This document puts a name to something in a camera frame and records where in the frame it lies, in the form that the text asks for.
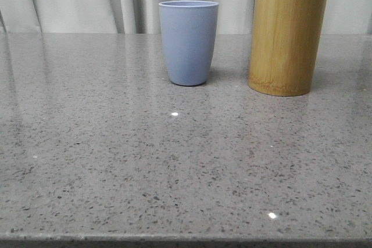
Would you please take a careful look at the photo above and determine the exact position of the blue plastic cup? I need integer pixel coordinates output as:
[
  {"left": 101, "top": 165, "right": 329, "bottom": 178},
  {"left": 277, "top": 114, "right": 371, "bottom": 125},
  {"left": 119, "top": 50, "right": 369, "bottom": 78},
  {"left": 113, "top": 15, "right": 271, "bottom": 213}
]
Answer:
[{"left": 159, "top": 1, "right": 219, "bottom": 86}]

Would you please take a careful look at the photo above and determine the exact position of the bamboo cylinder holder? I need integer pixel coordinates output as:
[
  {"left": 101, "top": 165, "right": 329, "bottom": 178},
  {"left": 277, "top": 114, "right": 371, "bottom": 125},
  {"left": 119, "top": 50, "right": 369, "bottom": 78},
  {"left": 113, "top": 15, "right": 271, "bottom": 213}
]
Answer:
[{"left": 248, "top": 0, "right": 327, "bottom": 96}]

